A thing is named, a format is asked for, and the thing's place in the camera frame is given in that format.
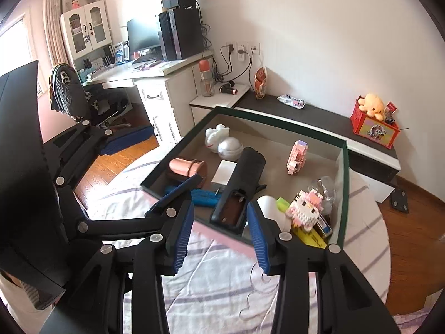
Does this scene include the black floor scale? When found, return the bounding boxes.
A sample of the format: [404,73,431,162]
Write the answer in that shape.
[390,187,409,213]

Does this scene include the black remote control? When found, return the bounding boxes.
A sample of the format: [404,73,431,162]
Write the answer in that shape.
[210,147,266,234]

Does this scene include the clear glass bottle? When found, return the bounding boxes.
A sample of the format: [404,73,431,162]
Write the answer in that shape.
[309,176,336,216]

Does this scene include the orange octopus plush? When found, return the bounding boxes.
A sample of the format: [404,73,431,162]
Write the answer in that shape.
[357,93,385,121]

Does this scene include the blue object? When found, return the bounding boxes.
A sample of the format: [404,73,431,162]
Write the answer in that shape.
[163,184,223,207]

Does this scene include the blue gold rectangular case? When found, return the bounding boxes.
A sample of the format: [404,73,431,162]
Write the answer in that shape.
[314,214,333,241]

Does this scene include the black computer tower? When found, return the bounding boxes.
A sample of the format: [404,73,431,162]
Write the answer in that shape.
[159,8,204,61]

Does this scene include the striped white bedsheet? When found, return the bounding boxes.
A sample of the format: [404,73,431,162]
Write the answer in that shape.
[87,147,391,333]

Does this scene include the white round case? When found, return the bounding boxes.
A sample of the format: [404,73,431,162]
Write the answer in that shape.
[217,137,244,161]

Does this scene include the pink block figure toy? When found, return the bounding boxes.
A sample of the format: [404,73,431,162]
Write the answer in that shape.
[286,140,308,175]

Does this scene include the red toy box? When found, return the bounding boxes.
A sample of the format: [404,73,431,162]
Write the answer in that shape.
[350,100,401,149]

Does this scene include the white cup-shaped device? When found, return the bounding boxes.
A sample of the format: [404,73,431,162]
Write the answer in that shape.
[256,195,292,232]

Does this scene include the white desk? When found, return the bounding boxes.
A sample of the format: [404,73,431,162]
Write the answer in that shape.
[83,50,213,144]

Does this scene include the yellow highlighter marker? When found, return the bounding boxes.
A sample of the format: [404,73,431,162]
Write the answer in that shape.
[276,198,327,249]

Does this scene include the white glass door cabinet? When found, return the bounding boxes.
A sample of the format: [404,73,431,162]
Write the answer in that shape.
[60,1,114,71]

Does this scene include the white rabbit figurine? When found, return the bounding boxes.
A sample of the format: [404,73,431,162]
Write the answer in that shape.
[204,124,230,153]

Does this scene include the orange snack bag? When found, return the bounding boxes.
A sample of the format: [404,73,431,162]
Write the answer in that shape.
[253,66,268,100]

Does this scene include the black office chair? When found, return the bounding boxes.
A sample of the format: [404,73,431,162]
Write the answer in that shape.
[49,63,131,129]

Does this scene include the orange cap bottle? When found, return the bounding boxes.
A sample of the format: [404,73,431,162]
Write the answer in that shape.
[198,59,214,97]

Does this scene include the white charger adapter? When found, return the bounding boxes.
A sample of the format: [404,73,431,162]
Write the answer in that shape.
[211,160,237,186]

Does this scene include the computer monitor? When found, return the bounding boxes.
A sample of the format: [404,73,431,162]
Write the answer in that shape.
[127,17,161,55]

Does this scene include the pink storage box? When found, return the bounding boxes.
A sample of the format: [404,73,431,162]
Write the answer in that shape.
[141,108,349,245]

